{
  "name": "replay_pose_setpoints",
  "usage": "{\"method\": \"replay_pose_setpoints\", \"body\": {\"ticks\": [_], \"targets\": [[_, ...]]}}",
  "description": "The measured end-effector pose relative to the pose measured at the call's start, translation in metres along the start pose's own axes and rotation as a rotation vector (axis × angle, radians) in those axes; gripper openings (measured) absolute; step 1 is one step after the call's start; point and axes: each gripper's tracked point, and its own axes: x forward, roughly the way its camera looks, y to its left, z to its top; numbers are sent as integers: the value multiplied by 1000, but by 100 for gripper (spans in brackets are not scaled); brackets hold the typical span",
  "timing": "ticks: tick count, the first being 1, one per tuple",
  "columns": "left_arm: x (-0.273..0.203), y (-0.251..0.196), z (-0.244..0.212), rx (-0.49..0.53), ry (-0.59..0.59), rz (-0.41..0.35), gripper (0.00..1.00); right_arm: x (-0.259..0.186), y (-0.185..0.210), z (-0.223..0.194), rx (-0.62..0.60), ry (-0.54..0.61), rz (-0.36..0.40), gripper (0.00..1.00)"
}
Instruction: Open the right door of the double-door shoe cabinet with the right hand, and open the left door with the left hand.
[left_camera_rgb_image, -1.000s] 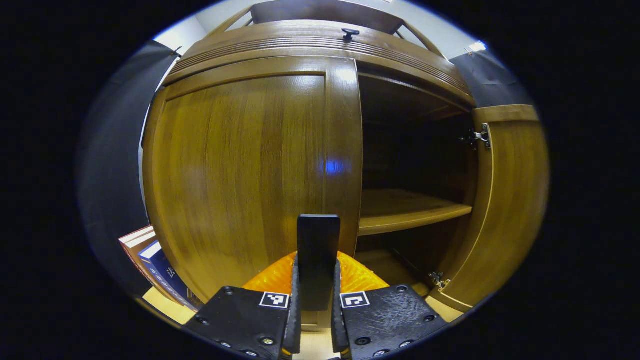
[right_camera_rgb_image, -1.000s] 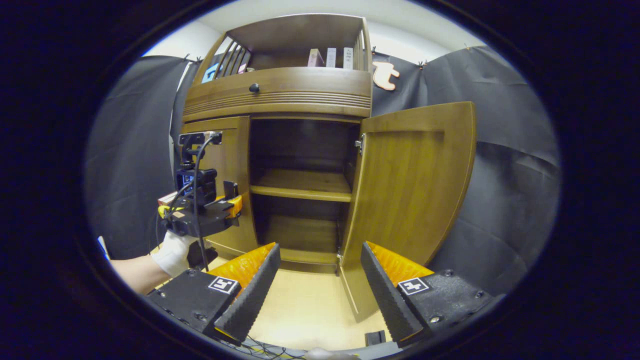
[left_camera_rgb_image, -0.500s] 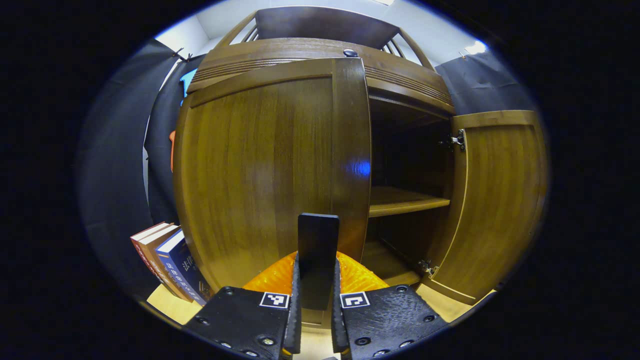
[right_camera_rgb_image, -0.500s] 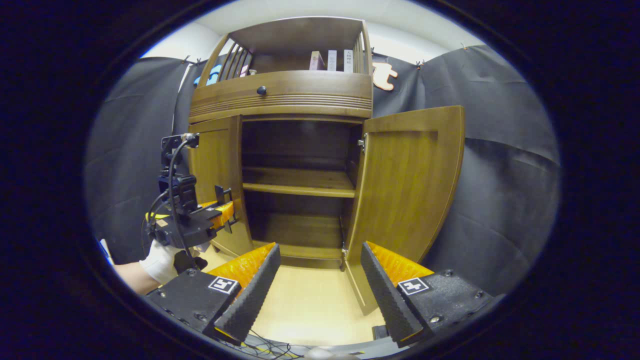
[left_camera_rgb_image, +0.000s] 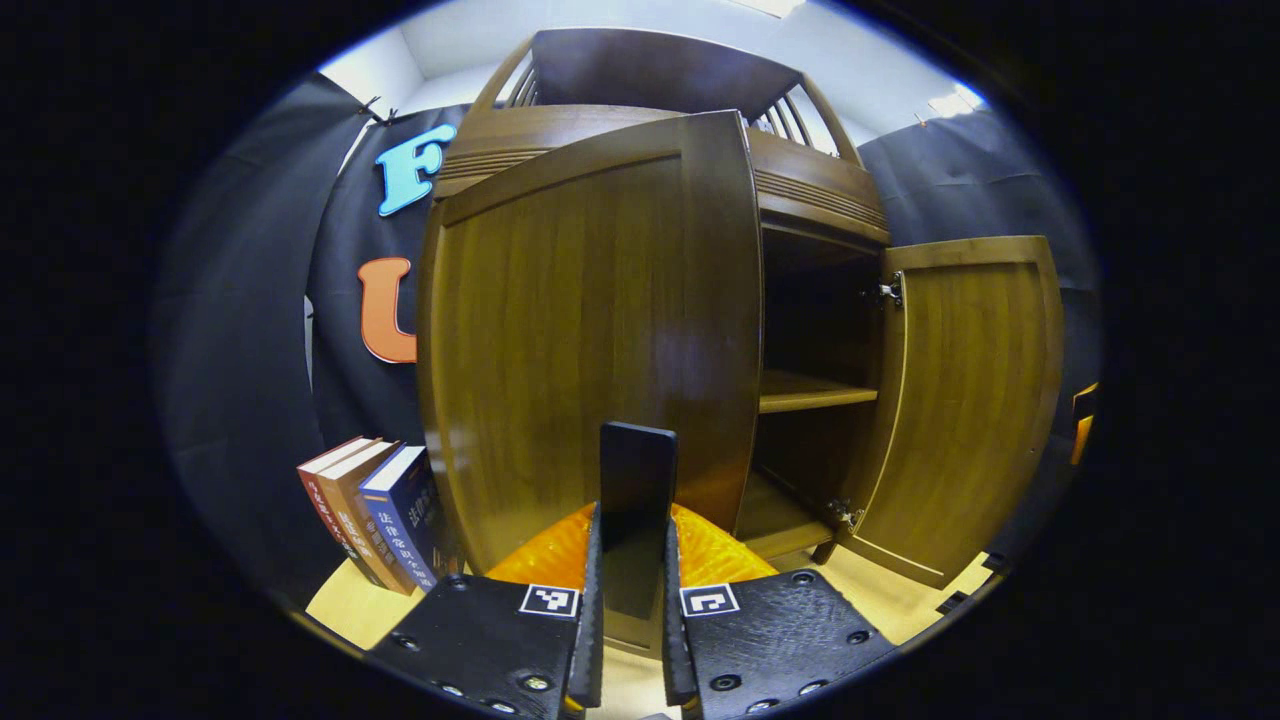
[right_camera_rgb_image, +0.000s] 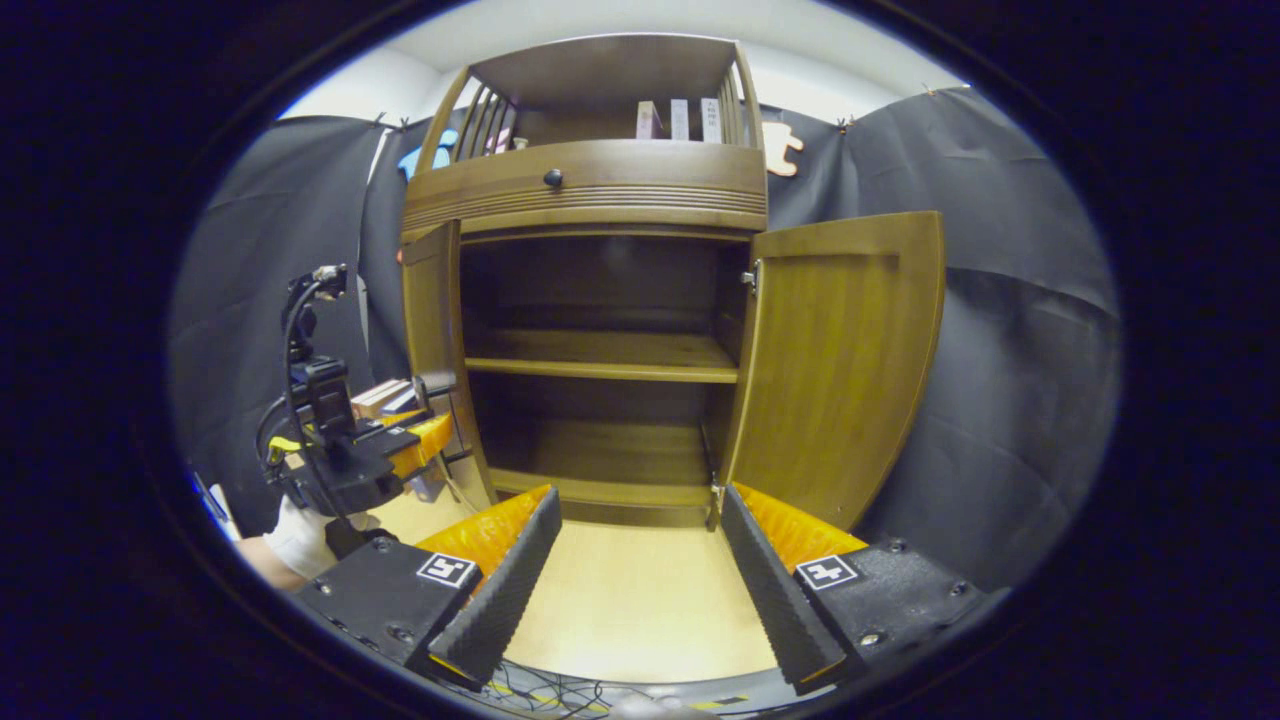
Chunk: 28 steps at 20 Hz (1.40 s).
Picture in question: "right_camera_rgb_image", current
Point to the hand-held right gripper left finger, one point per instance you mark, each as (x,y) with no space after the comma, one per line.
(500,600)

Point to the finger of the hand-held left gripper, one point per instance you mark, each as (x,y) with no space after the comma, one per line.
(400,416)
(430,445)

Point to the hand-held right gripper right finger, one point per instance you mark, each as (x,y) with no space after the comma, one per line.
(775,600)

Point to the wooden shoe cabinet door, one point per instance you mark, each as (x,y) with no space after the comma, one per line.
(435,330)
(840,370)

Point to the wooden double-door shoe cabinet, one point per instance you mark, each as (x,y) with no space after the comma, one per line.
(600,190)

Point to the black backdrop cloth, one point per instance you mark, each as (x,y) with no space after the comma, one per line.
(1020,380)

